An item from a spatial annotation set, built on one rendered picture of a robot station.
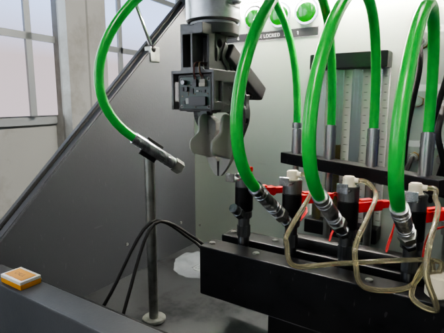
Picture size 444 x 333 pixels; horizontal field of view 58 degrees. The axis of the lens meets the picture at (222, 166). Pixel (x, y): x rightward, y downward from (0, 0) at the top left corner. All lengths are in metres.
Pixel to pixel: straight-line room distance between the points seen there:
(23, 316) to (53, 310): 0.08
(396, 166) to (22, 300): 0.48
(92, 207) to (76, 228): 0.05
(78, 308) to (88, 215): 0.29
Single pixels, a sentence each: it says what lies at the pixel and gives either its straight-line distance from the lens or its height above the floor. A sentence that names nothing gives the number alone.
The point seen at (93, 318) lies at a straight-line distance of 0.52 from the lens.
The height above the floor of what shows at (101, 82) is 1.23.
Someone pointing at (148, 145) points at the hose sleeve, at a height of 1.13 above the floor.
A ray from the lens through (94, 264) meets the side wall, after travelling 0.84.
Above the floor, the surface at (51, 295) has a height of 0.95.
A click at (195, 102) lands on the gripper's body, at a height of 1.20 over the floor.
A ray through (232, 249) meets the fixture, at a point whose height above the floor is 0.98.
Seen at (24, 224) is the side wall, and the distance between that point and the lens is 0.73.
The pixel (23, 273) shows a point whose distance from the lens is 0.64.
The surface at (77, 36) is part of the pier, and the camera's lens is 2.48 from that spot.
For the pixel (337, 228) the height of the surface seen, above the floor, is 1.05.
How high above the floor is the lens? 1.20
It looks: 9 degrees down
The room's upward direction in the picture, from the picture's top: straight up
